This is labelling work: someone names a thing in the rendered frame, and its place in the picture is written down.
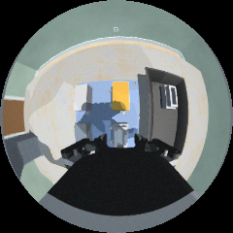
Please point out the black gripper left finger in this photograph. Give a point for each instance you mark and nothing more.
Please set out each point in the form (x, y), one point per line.
(82, 148)

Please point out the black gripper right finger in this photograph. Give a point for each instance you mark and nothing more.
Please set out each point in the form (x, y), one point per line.
(165, 150)

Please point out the yellow rectangular block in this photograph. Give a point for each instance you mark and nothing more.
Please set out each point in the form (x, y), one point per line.
(120, 96)

